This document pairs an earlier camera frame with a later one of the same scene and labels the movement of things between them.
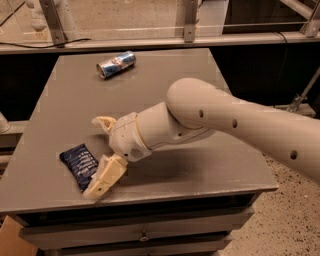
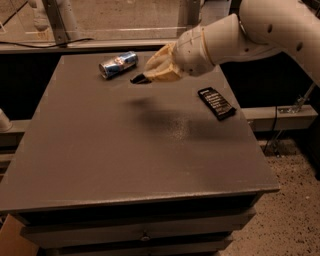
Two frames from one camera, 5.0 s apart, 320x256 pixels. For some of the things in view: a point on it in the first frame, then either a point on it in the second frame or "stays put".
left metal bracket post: [57, 28] stays put
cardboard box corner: [11, 244] stays put
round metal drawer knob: [144, 239] stays put
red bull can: [116, 64] stays put
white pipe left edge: [4, 124] stays put
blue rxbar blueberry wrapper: [80, 165] -> [140, 79]
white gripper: [126, 137] -> [190, 50]
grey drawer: [182, 248] -> [88, 237]
